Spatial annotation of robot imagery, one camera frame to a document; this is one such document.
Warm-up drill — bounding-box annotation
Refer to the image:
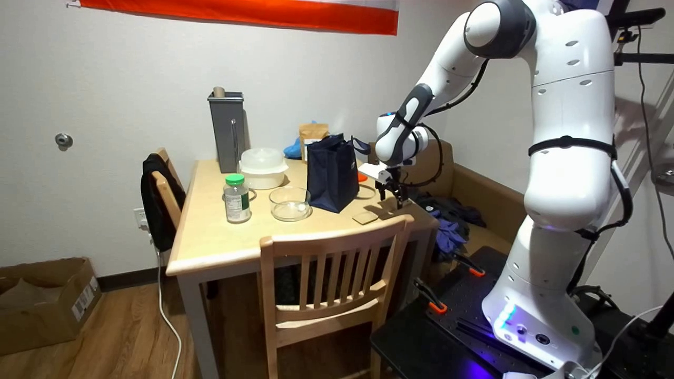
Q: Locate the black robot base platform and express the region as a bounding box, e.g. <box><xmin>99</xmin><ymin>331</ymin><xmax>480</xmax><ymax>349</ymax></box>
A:
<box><xmin>371</xmin><ymin>246</ymin><xmax>674</xmax><ymax>379</ymax></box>

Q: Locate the purple clothes pile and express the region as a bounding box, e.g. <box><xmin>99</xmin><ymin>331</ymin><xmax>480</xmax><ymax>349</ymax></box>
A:
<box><xmin>417</xmin><ymin>199</ymin><xmax>485</xmax><ymax>262</ymax></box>

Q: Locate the dark navy tote bag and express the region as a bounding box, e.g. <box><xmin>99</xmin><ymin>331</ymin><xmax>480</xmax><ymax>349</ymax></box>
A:
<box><xmin>308</xmin><ymin>135</ymin><xmax>359</xmax><ymax>212</ymax></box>

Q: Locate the grey plastic bin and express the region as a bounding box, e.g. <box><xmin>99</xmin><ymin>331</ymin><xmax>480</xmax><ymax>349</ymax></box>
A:
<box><xmin>208</xmin><ymin>86</ymin><xmax>251</xmax><ymax>172</ymax></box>

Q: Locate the wooden chair near side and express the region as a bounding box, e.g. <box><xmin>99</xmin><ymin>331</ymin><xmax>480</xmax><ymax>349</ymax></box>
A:
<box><xmin>260</xmin><ymin>216</ymin><xmax>414</xmax><ymax>379</ymax></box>

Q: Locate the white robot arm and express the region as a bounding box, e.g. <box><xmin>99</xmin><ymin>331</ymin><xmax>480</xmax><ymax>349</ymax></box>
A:
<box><xmin>371</xmin><ymin>0</ymin><xmax>624</xmax><ymax>371</ymax></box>

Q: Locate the white plastic bowl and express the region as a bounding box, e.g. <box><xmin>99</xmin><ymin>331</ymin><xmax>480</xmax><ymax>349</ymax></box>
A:
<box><xmin>238</xmin><ymin>148</ymin><xmax>288</xmax><ymax>189</ymax></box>

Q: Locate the wooden chair with jacket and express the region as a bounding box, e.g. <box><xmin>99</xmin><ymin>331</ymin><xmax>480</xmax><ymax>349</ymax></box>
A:
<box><xmin>142</xmin><ymin>150</ymin><xmax>185</xmax><ymax>271</ymax></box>

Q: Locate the red wall banner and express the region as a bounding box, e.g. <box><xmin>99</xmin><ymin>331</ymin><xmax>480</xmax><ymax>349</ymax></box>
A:
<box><xmin>80</xmin><ymin>0</ymin><xmax>399</xmax><ymax>37</ymax></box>

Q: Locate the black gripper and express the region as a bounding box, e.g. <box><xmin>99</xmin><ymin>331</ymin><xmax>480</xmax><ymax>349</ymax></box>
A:
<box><xmin>359</xmin><ymin>163</ymin><xmax>412</xmax><ymax>208</ymax></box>

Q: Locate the wooden dining table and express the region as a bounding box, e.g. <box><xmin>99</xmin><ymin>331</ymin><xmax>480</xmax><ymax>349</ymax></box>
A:
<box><xmin>166</xmin><ymin>161</ymin><xmax>439</xmax><ymax>379</ymax></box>

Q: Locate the blue plastic bag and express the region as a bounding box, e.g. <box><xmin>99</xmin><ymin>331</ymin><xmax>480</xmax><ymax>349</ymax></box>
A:
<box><xmin>285</xmin><ymin>140</ymin><xmax>303</xmax><ymax>161</ymax></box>

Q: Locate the clear glass bowl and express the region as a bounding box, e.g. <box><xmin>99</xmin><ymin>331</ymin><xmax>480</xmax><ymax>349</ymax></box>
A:
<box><xmin>273</xmin><ymin>200</ymin><xmax>313</xmax><ymax>223</ymax></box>

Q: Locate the white power cable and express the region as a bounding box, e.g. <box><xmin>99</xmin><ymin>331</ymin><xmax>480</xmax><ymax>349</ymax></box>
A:
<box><xmin>144</xmin><ymin>208</ymin><xmax>185</xmax><ymax>379</ymax></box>

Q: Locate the cardboard box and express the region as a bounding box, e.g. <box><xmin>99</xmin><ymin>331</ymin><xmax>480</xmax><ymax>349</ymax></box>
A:
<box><xmin>0</xmin><ymin>258</ymin><xmax>101</xmax><ymax>356</ymax></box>

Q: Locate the green lid glass jar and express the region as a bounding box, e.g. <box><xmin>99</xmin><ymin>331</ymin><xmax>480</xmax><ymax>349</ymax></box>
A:
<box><xmin>223</xmin><ymin>172</ymin><xmax>251</xmax><ymax>223</ymax></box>

